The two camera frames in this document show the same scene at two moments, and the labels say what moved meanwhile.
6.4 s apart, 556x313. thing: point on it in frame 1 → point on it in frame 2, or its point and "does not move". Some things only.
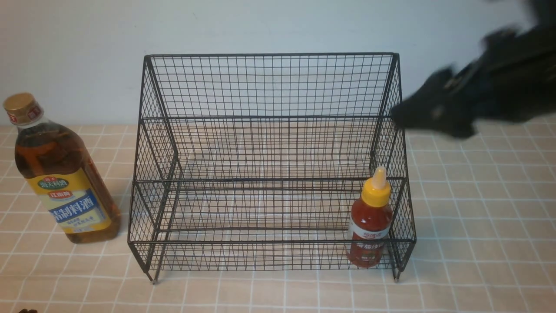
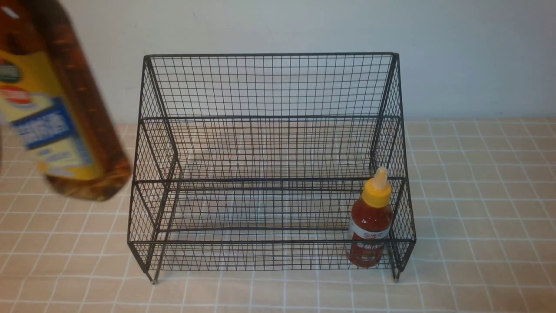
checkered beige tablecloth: [484, 209] does not move
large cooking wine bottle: [77, 201] → [53, 101]
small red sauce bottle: [371, 226] does not move
